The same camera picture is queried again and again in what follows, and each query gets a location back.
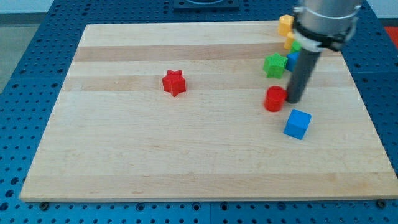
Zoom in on green star block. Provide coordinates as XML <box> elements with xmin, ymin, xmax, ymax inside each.
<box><xmin>263</xmin><ymin>53</ymin><xmax>288</xmax><ymax>79</ymax></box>

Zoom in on blue block behind rod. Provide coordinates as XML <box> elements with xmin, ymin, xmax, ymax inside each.
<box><xmin>285</xmin><ymin>52</ymin><xmax>300</xmax><ymax>72</ymax></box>

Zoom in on green block small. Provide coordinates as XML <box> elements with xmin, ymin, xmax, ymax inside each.
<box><xmin>290</xmin><ymin>40</ymin><xmax>302</xmax><ymax>53</ymax></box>

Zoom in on yellow block lower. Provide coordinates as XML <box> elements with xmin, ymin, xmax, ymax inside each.
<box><xmin>284</xmin><ymin>31</ymin><xmax>295</xmax><ymax>50</ymax></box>

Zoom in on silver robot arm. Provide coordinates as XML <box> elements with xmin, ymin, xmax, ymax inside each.
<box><xmin>293</xmin><ymin>0</ymin><xmax>363</xmax><ymax>52</ymax></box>

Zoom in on yellow block upper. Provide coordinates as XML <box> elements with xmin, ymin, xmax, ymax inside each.
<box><xmin>277</xmin><ymin>14</ymin><xmax>294</xmax><ymax>37</ymax></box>

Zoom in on red star block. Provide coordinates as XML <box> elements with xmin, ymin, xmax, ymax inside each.
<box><xmin>162</xmin><ymin>70</ymin><xmax>186</xmax><ymax>97</ymax></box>

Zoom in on red cylinder block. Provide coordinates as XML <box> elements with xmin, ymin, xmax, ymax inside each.
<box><xmin>264</xmin><ymin>86</ymin><xmax>287</xmax><ymax>112</ymax></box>

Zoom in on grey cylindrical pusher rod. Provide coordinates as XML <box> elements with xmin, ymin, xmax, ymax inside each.
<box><xmin>286</xmin><ymin>48</ymin><xmax>321</xmax><ymax>104</ymax></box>

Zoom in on yellow block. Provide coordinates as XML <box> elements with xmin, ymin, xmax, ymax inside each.
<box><xmin>284</xmin><ymin>31</ymin><xmax>295</xmax><ymax>50</ymax></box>
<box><xmin>277</xmin><ymin>14</ymin><xmax>294</xmax><ymax>37</ymax></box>

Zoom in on blue cube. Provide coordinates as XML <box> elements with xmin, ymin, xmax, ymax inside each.
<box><xmin>283</xmin><ymin>109</ymin><xmax>312</xmax><ymax>140</ymax></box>

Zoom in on wooden board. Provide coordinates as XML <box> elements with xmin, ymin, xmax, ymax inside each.
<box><xmin>20</xmin><ymin>21</ymin><xmax>397</xmax><ymax>202</ymax></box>

